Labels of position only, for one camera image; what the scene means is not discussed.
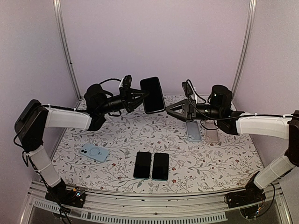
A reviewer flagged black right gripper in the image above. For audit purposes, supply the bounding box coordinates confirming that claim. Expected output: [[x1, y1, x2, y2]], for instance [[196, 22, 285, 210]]
[[165, 99, 222, 123]]

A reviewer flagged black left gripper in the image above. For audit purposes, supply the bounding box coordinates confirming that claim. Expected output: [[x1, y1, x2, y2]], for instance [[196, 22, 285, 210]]
[[98, 86, 150, 114]]

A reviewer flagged black cased phone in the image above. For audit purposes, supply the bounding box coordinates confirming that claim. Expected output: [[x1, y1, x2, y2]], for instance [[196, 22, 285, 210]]
[[140, 77, 165, 114]]

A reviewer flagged light blue case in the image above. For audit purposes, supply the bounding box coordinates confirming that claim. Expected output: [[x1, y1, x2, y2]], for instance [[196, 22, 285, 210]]
[[185, 121, 201, 142]]

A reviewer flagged white phone case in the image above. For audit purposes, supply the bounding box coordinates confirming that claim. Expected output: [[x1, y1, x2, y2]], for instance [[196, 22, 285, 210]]
[[204, 121, 219, 143]]

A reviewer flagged phone with dark screen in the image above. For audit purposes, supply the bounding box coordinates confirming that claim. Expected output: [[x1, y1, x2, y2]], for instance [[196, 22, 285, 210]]
[[152, 153, 169, 181]]

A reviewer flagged bare phone dark screen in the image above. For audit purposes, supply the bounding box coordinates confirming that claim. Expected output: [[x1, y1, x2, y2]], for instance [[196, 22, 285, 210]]
[[133, 152, 152, 179]]

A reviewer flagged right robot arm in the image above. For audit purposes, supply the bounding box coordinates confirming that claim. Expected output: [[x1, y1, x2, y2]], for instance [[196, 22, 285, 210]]
[[166, 82, 299, 203]]

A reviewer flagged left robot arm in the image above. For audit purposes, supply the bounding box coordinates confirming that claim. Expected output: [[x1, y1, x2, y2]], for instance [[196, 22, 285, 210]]
[[14, 84, 149, 203]]

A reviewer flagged light blue cased phone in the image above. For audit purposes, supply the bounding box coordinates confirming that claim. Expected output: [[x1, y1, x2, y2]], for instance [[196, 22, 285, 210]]
[[79, 143, 109, 163]]

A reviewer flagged floral table mat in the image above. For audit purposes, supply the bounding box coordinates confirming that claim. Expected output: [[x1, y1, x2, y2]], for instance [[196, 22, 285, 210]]
[[52, 107, 263, 194]]

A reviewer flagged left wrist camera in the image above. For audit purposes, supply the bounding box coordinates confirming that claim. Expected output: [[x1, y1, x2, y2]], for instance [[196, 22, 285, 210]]
[[119, 74, 132, 89]]

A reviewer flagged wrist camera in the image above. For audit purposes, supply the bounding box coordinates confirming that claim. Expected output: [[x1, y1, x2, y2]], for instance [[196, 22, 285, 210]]
[[119, 74, 132, 89], [182, 79, 199, 103]]

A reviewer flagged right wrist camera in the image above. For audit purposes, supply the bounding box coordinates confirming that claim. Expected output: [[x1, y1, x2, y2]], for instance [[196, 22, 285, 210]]
[[182, 79, 199, 103]]

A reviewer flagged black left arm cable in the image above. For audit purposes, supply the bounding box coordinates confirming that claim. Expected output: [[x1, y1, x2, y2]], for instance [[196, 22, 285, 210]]
[[99, 78, 122, 88]]

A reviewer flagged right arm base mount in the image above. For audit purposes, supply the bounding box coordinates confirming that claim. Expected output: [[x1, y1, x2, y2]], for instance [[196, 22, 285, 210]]
[[223, 188, 266, 220]]

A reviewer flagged aluminium front rail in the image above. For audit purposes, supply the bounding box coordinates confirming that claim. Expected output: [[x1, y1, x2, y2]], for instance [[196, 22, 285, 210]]
[[20, 181, 293, 224]]

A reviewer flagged aluminium left corner post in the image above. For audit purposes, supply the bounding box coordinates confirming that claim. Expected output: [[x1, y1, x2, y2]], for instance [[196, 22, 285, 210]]
[[53, 0, 82, 100]]

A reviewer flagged aluminium corner post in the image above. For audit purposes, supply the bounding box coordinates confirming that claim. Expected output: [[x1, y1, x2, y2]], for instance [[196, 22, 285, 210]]
[[53, 0, 82, 100], [232, 0, 257, 99]]

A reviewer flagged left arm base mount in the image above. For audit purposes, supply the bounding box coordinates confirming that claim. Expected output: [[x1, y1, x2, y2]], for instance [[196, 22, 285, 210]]
[[45, 187, 86, 208]]

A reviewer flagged aluminium right corner post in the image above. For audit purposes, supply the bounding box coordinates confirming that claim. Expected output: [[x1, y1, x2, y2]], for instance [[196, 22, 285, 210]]
[[232, 0, 257, 99]]

